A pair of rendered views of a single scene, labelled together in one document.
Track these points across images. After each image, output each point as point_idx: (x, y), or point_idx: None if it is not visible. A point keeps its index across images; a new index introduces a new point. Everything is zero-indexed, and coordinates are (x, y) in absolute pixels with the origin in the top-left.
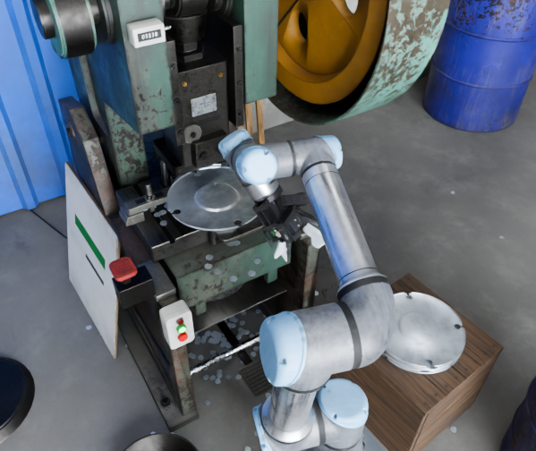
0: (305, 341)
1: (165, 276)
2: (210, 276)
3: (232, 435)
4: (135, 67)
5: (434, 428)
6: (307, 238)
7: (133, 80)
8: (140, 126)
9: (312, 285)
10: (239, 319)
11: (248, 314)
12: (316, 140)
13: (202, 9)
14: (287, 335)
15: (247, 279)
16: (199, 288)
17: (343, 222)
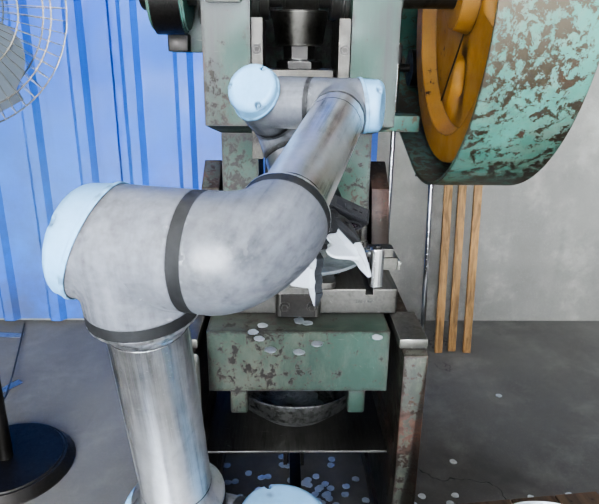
0: (98, 198)
1: (196, 327)
2: (256, 351)
3: None
4: (209, 35)
5: None
6: (409, 349)
7: (206, 50)
8: (207, 113)
9: (413, 441)
10: (334, 500)
11: (350, 498)
12: (348, 78)
13: (312, 2)
14: (84, 189)
15: (313, 386)
16: (237, 364)
17: (307, 133)
